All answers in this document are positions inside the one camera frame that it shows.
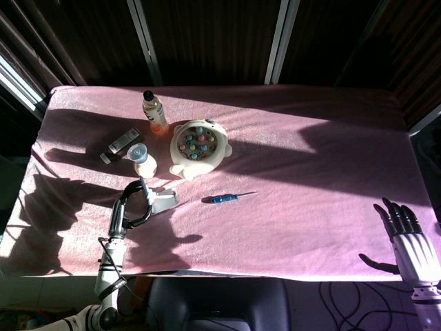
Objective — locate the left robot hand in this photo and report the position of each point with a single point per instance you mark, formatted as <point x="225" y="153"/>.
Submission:
<point x="117" y="217"/>

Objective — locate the white fishing toy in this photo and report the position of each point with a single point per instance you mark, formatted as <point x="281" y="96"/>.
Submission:
<point x="201" y="162"/>

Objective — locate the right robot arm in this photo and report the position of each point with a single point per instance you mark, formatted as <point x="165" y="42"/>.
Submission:
<point x="429" y="307"/>

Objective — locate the grey metal frame rail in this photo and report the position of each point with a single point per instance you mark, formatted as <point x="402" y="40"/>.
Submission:
<point x="17" y="82"/>
<point x="425" y="122"/>

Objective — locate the white stand holder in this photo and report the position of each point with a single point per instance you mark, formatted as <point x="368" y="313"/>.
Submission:
<point x="165" y="201"/>

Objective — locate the black chair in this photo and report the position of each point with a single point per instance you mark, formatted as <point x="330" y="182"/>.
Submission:
<point x="220" y="303"/>

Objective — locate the pink tablecloth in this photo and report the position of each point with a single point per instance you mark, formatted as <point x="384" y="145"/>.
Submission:
<point x="275" y="224"/>

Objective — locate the small white bottle clear cap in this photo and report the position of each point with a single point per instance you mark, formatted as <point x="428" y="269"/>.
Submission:
<point x="144" y="165"/>

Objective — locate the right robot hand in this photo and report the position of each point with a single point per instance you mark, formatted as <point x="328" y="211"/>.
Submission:
<point x="413" y="251"/>

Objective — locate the orange drink bottle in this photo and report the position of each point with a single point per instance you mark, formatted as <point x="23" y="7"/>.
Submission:
<point x="155" y="112"/>

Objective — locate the grey metal frame post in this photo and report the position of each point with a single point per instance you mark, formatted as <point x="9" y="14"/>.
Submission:
<point x="146" y="45"/>
<point x="280" y="41"/>

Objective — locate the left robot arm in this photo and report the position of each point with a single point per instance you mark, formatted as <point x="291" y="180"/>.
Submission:
<point x="110" y="265"/>

